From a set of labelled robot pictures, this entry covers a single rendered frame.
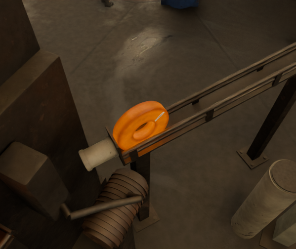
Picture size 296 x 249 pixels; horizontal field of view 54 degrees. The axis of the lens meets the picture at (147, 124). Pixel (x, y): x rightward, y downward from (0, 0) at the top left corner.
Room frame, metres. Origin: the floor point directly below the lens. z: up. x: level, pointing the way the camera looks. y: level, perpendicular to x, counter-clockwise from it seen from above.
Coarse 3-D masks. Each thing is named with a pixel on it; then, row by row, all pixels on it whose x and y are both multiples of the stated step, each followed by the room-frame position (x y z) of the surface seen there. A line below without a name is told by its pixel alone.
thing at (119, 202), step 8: (128, 192) 0.32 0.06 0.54; (120, 200) 0.29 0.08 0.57; (128, 200) 0.29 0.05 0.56; (136, 200) 0.29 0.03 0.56; (64, 208) 0.25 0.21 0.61; (88, 208) 0.26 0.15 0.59; (96, 208) 0.26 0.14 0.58; (104, 208) 0.26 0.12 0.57; (72, 216) 0.23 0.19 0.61; (80, 216) 0.24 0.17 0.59
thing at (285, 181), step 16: (288, 160) 0.44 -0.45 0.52; (272, 176) 0.38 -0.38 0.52; (288, 176) 0.38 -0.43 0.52; (256, 192) 0.39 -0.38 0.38; (272, 192) 0.35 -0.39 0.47; (288, 192) 0.33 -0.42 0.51; (240, 208) 0.40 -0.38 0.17; (256, 208) 0.35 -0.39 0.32; (272, 208) 0.33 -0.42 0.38; (240, 224) 0.36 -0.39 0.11; (256, 224) 0.33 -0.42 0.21
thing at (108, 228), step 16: (112, 176) 0.38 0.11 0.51; (128, 176) 0.37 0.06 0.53; (112, 192) 0.33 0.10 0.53; (144, 192) 0.34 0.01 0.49; (112, 208) 0.28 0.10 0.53; (128, 208) 0.28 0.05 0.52; (96, 224) 0.23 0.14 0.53; (112, 224) 0.23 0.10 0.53; (128, 224) 0.25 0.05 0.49; (96, 240) 0.21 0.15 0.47; (112, 240) 0.20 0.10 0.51; (128, 240) 0.25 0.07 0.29
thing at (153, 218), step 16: (288, 80) 0.75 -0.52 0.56; (288, 96) 0.72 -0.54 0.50; (272, 112) 0.74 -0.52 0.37; (272, 128) 0.71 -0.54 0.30; (256, 144) 0.73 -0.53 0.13; (144, 160) 0.41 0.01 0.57; (256, 160) 0.71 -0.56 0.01; (144, 176) 0.41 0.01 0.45; (144, 208) 0.41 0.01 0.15; (144, 224) 0.39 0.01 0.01
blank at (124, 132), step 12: (132, 108) 0.44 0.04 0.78; (144, 108) 0.44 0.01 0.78; (156, 108) 0.44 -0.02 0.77; (120, 120) 0.42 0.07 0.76; (132, 120) 0.41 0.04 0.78; (144, 120) 0.42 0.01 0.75; (156, 120) 0.44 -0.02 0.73; (168, 120) 0.46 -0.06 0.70; (120, 132) 0.39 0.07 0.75; (132, 132) 0.40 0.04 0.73; (144, 132) 0.44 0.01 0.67; (156, 132) 0.44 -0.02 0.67; (120, 144) 0.39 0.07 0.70; (132, 144) 0.40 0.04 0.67
